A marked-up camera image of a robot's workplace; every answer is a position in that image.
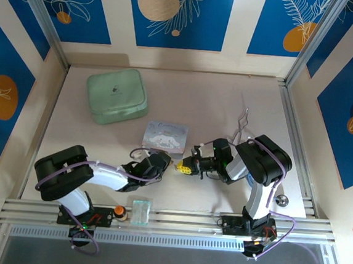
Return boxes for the clear plastic box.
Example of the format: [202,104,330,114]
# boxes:
[130,198,153,228]

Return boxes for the orange capped small bottle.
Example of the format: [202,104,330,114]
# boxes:
[113,204,129,223]

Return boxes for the round silver metal disc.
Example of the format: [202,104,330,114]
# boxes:
[274,193,290,208]

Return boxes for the green square lidded box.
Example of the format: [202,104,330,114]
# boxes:
[83,65,153,129]

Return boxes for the black left electronics module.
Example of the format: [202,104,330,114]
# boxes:
[67,224,97,249]

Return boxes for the black electronics module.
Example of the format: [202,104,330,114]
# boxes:
[67,224,97,249]
[241,238,276,262]

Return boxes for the black right electronics module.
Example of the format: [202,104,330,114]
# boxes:
[241,238,276,262]

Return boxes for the thin aluminium side strip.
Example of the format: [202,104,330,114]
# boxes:
[17,63,70,203]

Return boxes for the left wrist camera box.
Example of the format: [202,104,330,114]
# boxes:
[142,151,164,166]

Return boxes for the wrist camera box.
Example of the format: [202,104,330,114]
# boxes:
[191,142,209,160]
[142,151,164,166]

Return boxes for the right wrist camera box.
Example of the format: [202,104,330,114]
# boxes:
[191,142,209,160]

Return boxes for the silver metal wire tongs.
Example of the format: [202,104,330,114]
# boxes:
[229,105,252,145]

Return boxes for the long aluminium frame rail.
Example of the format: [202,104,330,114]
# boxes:
[0,192,339,255]

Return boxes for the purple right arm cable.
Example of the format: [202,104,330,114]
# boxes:
[195,134,305,264]

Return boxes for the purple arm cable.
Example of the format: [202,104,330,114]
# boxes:
[195,134,305,264]
[30,139,167,261]

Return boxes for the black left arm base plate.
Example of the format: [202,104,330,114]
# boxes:
[56,202,115,230]

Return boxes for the slotted grey cable duct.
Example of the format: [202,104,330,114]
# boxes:
[8,221,246,258]

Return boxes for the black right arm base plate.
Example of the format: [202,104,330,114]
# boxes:
[220,214,280,240]

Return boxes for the wide aluminium side rail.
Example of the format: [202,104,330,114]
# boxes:
[266,81,328,219]

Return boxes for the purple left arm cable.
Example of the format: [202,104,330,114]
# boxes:
[30,139,167,261]

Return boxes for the aluminium corner post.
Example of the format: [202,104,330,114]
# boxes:
[7,0,77,71]
[284,0,351,92]

